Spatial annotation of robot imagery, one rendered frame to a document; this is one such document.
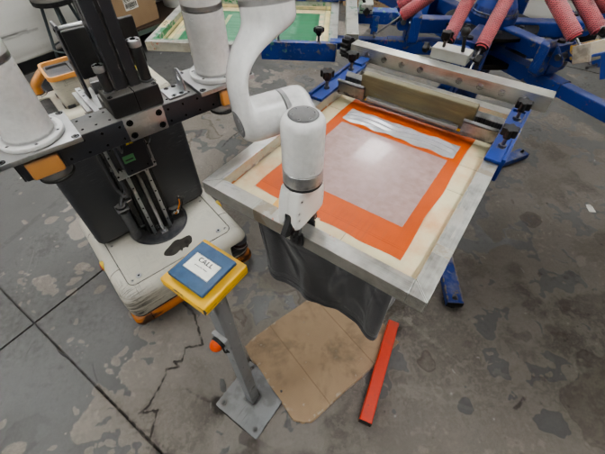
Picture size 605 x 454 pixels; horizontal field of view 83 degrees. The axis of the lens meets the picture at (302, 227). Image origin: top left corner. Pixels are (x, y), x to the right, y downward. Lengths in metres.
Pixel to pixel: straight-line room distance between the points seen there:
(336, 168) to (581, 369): 1.50
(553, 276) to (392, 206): 1.52
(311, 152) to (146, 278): 1.22
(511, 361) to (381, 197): 1.21
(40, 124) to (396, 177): 0.81
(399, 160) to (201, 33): 0.59
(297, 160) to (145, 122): 0.47
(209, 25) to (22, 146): 0.47
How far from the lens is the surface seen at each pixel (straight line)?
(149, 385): 1.75
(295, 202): 0.63
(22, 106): 0.87
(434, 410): 1.69
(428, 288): 0.71
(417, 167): 1.00
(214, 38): 0.94
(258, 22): 0.57
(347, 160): 0.98
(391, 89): 1.17
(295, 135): 0.55
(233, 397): 1.63
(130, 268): 1.72
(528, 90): 1.31
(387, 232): 0.81
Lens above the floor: 1.56
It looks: 49 degrees down
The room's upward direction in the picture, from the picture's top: straight up
